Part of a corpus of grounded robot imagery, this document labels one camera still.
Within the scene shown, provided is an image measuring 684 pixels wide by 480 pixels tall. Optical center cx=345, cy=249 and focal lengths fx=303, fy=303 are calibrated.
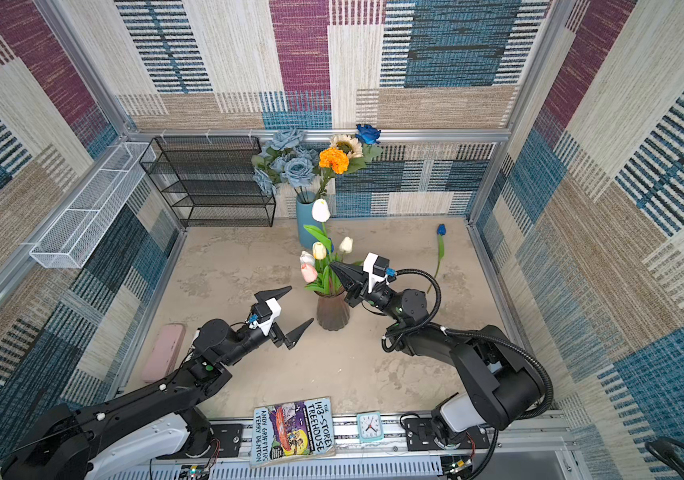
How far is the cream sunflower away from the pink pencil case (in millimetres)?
700

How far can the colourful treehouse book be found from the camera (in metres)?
0.70

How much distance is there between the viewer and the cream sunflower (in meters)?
0.83

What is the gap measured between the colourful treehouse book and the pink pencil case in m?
0.28

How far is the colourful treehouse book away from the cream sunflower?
630 millimetres
